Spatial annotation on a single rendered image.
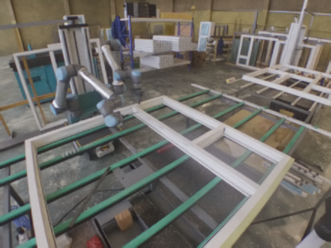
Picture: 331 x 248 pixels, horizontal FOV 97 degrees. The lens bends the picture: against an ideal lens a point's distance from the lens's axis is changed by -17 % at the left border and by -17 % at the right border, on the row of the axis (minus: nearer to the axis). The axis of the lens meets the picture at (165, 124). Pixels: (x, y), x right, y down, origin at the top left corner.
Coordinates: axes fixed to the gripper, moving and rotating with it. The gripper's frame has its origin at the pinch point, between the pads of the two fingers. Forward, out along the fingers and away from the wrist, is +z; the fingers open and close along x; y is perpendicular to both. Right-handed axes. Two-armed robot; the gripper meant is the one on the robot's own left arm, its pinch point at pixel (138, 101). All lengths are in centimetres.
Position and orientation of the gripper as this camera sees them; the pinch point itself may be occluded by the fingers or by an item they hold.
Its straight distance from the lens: 188.8
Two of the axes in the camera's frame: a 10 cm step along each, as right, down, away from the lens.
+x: -6.3, -4.0, 6.7
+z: 0.0, 8.6, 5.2
